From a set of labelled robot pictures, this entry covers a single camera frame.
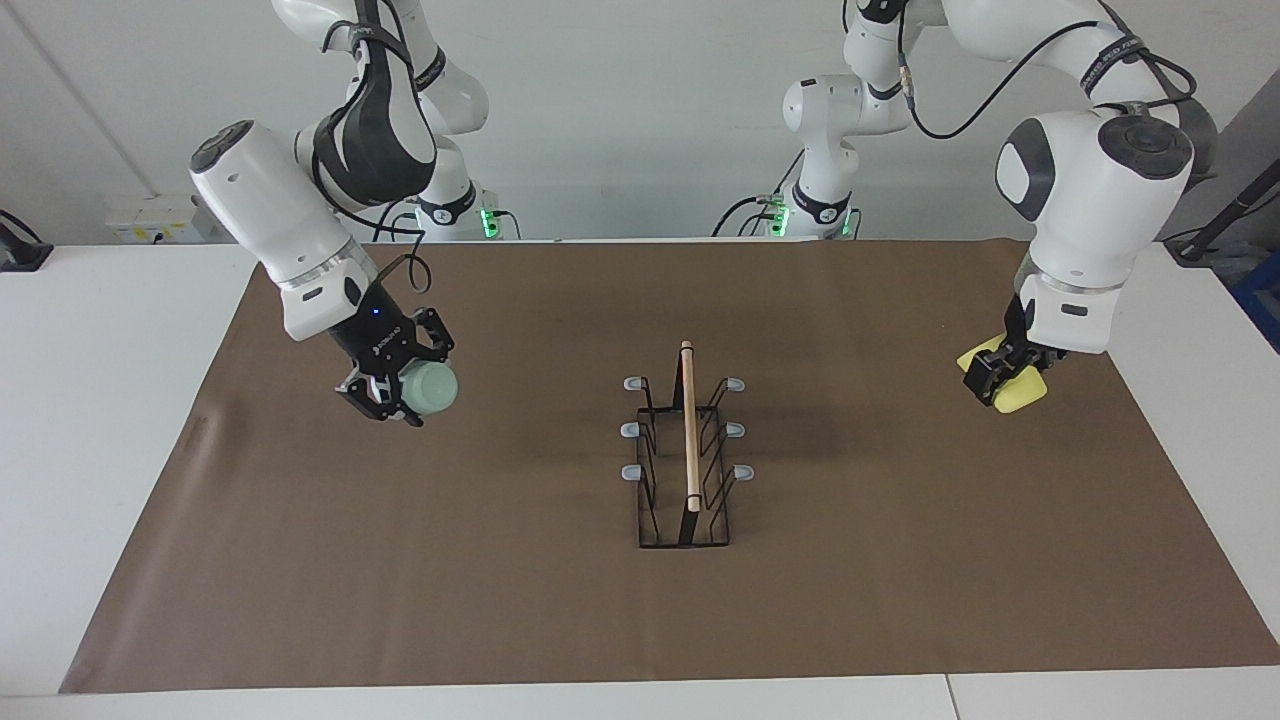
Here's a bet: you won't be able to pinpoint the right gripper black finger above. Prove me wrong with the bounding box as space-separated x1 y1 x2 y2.
335 375 426 429
412 308 456 366

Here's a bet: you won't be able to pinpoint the yellow plastic cup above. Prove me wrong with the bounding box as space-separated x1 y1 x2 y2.
957 335 1049 415

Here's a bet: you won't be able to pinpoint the pale green plastic cup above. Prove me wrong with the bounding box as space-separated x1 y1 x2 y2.
397 362 459 418

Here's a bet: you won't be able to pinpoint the blue crate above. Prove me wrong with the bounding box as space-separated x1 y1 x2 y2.
1232 250 1280 353

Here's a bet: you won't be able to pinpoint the brown paper table mat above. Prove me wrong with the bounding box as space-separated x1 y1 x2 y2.
60 240 1280 694

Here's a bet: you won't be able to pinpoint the black stand pole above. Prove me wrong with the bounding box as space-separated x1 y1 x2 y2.
1163 160 1280 266

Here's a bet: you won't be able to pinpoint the white electrical box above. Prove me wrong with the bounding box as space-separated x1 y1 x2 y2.
105 195 216 244

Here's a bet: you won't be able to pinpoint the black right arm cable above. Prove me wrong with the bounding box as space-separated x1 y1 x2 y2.
310 20 433 296

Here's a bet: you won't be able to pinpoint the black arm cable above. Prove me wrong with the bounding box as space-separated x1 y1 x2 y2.
310 20 433 296
898 0 1201 141

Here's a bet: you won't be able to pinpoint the black right base cables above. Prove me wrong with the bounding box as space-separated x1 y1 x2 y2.
375 195 523 242

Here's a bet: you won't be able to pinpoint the black base cables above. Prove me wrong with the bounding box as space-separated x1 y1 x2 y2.
712 170 801 239
375 195 523 242

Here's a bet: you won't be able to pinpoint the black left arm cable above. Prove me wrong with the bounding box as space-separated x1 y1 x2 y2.
898 0 1201 141

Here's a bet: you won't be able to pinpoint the black wire cup rack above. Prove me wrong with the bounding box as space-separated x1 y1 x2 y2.
621 340 756 550

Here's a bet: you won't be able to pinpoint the black left base cables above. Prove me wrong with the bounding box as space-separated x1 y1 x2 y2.
712 170 801 239

